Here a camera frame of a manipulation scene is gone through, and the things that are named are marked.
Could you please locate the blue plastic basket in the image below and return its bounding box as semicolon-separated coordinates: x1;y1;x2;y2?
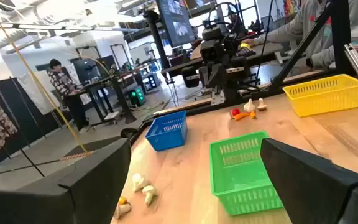
144;110;188;152

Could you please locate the large black monitor screen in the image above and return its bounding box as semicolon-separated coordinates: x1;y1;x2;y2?
155;0;197;48

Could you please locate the person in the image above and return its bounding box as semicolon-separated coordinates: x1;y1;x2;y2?
241;0;358;71
47;58;90;133

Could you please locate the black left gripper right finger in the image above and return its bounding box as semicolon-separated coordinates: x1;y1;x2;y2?
260;138;358;224

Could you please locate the computer with green lights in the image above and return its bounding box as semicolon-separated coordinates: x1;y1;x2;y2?
127;86;147;108

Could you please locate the green plastic basket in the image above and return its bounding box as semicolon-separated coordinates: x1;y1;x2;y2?
209;130;284;216

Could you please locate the dark mat orange striped edge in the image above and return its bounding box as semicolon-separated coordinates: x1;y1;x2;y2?
60;136;127;162

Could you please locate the black standing desk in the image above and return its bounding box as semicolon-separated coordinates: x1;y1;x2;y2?
63;73;138;125

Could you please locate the yellow floor cable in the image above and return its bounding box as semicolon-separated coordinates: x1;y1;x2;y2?
0;0;89;154

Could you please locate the yellow plastic basket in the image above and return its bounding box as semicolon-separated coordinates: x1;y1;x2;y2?
282;73;358;118

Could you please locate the black monitor stand pole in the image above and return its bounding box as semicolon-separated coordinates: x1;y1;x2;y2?
143;9;171;71

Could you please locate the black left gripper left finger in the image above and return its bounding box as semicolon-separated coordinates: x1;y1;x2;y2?
0;138;132;224

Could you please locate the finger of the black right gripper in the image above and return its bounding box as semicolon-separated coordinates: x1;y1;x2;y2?
213;63;228;88
199;65;214;89

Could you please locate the green cap mushroom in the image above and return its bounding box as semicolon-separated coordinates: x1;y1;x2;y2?
141;185;158;207

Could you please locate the black partition panel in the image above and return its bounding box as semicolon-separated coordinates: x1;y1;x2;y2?
0;77;74;169

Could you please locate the dark wooden desk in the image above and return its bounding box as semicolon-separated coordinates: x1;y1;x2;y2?
162;42;291;75

